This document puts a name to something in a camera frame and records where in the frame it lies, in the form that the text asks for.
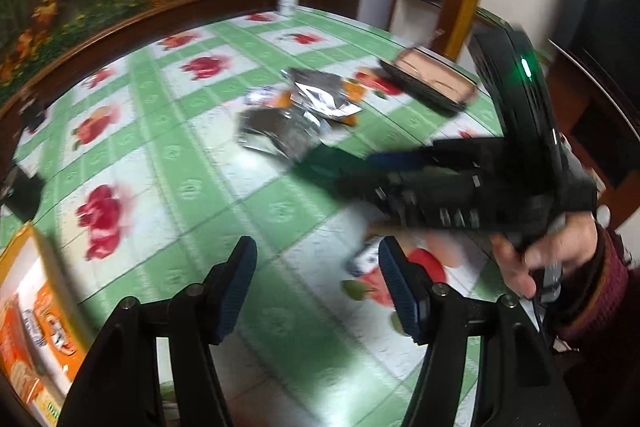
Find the person's right forearm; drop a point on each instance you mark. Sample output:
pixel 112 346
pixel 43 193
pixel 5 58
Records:
pixel 595 297

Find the person's right hand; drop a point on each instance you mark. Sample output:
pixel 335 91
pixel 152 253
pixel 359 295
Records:
pixel 560 252

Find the large orange cracker packet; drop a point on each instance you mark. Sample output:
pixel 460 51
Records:
pixel 20 357

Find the large silver foil packet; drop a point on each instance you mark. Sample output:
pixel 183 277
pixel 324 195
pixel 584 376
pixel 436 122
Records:
pixel 320 94

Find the yellow box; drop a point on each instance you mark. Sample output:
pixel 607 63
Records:
pixel 20 257

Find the orange text print snack packet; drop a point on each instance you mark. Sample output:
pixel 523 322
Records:
pixel 354 94

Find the small black box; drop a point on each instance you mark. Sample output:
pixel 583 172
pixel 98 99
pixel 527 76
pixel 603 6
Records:
pixel 36 117

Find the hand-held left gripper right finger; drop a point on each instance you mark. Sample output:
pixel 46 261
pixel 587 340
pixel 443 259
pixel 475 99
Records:
pixel 400 289

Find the black television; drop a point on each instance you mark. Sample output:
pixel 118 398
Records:
pixel 600 32

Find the fruit print tablecloth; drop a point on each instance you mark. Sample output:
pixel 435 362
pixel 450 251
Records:
pixel 200 187

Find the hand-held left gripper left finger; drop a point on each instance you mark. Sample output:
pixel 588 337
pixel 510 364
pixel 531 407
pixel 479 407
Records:
pixel 235 289

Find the white blue snack packet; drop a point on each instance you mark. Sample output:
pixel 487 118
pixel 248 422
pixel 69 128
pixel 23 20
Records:
pixel 365 259
pixel 260 97

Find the black patterned glasses case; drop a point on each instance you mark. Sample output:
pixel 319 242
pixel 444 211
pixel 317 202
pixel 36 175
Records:
pixel 430 82

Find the dark green packet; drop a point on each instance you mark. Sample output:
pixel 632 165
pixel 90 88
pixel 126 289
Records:
pixel 330 164

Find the small silver foil packet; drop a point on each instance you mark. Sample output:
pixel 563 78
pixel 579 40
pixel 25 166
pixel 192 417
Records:
pixel 277 132

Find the orange round biscuit print packet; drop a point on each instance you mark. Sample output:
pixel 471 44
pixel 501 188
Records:
pixel 57 322

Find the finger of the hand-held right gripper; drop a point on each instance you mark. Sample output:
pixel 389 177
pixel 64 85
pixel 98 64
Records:
pixel 430 202
pixel 440 154

